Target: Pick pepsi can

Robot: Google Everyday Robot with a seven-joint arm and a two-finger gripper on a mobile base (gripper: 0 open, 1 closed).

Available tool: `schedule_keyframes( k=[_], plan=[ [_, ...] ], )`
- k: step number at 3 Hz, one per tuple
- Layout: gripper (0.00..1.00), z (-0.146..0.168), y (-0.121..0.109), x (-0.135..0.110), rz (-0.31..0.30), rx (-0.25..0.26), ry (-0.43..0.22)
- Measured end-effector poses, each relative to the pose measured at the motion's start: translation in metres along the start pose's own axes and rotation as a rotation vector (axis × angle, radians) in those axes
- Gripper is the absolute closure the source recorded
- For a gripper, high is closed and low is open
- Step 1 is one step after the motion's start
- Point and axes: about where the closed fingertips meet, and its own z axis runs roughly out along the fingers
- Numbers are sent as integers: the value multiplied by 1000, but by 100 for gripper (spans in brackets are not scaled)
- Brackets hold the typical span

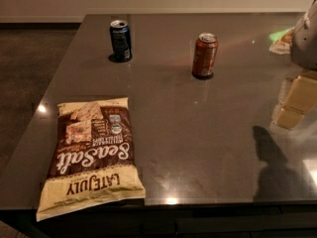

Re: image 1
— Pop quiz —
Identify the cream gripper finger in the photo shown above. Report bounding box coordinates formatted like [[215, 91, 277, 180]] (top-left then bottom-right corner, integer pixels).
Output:
[[274, 70, 317, 130]]

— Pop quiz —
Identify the dark blue pepsi can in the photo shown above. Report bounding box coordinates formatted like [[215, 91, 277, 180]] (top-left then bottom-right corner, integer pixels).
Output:
[[110, 20, 132, 62]]

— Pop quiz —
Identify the red-brown soda can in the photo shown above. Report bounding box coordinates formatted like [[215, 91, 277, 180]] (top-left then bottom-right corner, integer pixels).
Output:
[[192, 33, 218, 79]]

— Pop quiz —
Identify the pale snack wrapper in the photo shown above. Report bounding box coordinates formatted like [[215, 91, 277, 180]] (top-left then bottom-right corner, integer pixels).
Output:
[[269, 28, 294, 55]]

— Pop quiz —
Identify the Late July chips bag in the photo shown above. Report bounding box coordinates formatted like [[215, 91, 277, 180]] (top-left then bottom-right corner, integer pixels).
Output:
[[36, 97, 146, 221]]

